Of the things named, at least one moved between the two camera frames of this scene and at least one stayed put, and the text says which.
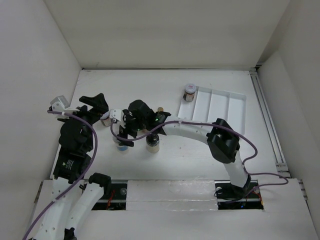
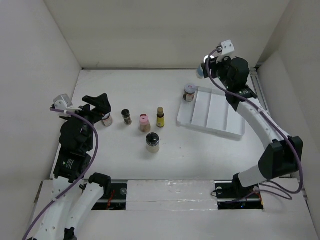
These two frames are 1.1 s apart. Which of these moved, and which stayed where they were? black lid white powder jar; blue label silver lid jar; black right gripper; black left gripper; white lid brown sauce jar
Moved: black right gripper; blue label silver lid jar
Stayed: black left gripper; white lid brown sauce jar; black lid white powder jar
